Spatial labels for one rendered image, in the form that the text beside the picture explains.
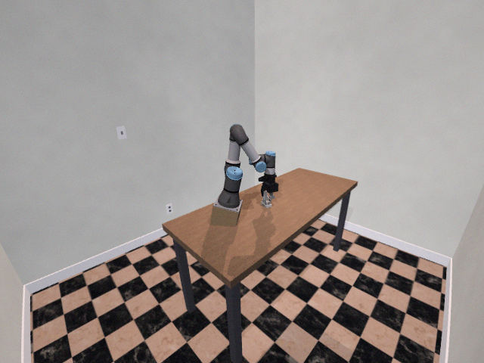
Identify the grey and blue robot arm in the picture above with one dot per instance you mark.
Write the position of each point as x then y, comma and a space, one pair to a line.
229, 197

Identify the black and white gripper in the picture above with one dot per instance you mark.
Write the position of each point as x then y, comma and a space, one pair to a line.
269, 186

